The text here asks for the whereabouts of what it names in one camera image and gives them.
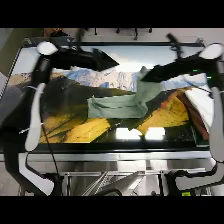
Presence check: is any black cable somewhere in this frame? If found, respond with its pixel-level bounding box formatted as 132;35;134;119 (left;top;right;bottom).
39;121;64;189

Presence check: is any brown garment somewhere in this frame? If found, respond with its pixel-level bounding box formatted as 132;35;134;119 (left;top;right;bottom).
176;91;210;143

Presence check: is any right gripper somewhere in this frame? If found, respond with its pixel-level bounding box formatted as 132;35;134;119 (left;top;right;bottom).
139;62;178;83

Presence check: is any pale green shirt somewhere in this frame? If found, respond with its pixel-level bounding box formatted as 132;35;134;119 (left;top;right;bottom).
86;65;165;120

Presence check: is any silver frame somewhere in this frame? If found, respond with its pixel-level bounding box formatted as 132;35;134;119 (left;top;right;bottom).
12;150;216;197

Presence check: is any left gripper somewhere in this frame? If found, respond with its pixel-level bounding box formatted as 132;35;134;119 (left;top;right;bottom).
83;48;120;72

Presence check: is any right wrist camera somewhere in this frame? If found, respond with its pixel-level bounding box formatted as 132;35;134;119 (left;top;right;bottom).
165;32;185;60

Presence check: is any black chair base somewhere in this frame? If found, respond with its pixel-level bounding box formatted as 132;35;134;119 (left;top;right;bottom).
115;27;153;41

